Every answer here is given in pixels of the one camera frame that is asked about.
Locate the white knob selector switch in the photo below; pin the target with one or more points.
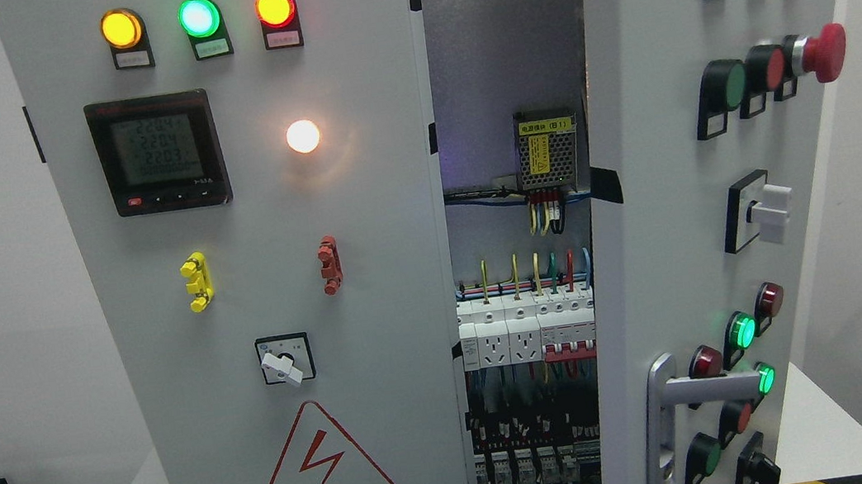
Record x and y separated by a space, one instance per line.
755 209

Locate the perforated metal power supply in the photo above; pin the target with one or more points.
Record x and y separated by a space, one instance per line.
545 145

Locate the lower relay terminal row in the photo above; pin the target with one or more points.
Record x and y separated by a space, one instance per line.
555 440

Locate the grey electrical cabinet body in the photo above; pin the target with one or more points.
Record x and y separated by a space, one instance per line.
489 59

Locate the yellow test terminal block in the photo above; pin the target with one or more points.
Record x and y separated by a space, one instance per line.
196 271

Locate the green indicator lamp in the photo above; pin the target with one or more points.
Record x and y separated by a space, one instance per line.
199 18

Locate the white socket breaker row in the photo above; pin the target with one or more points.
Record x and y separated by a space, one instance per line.
553 327

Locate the white rotary selector switch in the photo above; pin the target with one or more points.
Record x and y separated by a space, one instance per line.
285 359

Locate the red indicator lamp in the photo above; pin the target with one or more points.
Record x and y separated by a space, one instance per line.
275 13

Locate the grey cabinet door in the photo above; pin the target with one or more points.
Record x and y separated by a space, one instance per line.
381 344
685 98

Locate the silver door handle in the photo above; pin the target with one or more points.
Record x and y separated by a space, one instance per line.
666 463

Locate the yellow indicator lamp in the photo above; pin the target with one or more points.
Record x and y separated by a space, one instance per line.
121 28

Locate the red mushroom emergency button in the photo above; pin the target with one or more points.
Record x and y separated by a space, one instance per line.
823 55

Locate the white glowing indicator lamp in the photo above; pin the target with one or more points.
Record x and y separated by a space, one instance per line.
303 136

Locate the red test terminal block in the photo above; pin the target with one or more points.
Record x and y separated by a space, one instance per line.
331 267

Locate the black digital power meter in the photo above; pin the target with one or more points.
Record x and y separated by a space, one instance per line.
160 153

